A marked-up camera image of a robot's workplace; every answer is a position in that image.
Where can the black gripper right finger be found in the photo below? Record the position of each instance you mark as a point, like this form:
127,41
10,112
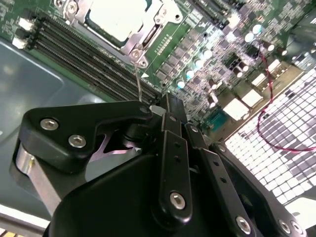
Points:
229,197

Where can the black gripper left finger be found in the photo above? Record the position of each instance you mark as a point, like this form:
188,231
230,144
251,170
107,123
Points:
61,116

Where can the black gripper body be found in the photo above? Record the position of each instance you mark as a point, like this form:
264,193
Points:
111,202

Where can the metal socket cover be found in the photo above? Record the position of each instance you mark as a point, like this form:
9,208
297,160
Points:
82,17

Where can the silver CPU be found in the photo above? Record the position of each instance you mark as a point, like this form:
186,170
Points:
116,17

